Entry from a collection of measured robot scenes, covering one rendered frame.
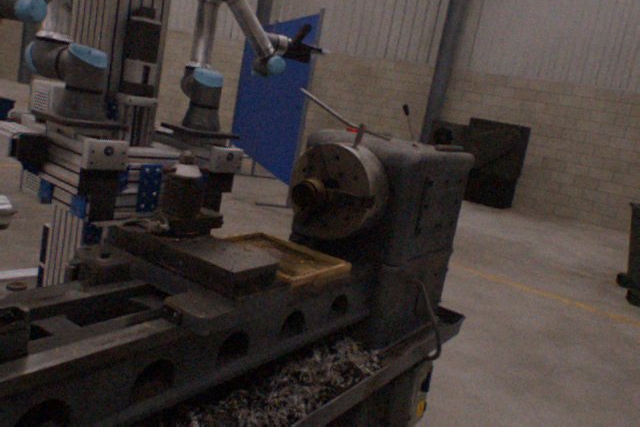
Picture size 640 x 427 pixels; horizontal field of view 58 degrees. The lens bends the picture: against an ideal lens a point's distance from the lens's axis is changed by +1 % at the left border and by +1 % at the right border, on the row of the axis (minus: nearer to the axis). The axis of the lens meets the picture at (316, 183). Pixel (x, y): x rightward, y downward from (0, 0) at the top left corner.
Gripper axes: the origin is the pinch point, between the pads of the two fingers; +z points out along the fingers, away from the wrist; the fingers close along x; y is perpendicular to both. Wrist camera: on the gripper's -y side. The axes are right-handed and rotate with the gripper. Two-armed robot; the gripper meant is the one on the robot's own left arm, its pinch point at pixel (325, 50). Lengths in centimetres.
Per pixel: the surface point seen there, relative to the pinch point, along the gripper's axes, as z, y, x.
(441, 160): 9, 24, 86
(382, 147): -13, 23, 81
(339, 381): -35, 84, 122
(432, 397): 75, 152, 58
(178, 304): -91, 50, 134
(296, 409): -52, 85, 129
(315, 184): -42, 35, 93
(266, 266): -69, 45, 128
